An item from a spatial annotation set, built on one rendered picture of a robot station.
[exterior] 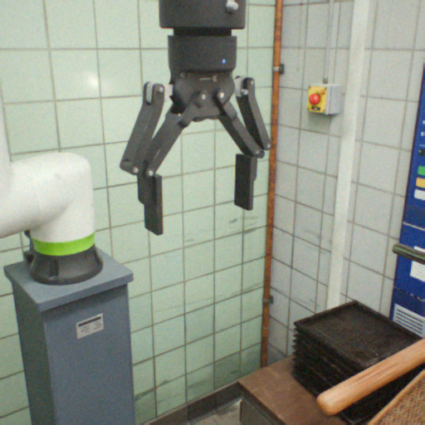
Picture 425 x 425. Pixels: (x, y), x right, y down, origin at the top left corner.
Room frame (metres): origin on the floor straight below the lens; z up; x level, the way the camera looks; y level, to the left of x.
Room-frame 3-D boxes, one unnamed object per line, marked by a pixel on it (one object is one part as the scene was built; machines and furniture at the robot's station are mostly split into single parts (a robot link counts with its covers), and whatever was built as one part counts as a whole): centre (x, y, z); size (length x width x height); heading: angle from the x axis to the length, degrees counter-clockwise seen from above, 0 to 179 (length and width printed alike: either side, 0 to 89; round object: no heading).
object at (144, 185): (0.51, 0.08, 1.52); 0.03 x 0.01 x 0.05; 127
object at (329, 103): (1.82, -0.41, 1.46); 0.10 x 0.07 x 0.10; 34
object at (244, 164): (0.61, -0.04, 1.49); 0.03 x 0.01 x 0.07; 37
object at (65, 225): (0.95, 0.31, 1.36); 0.16 x 0.13 x 0.19; 142
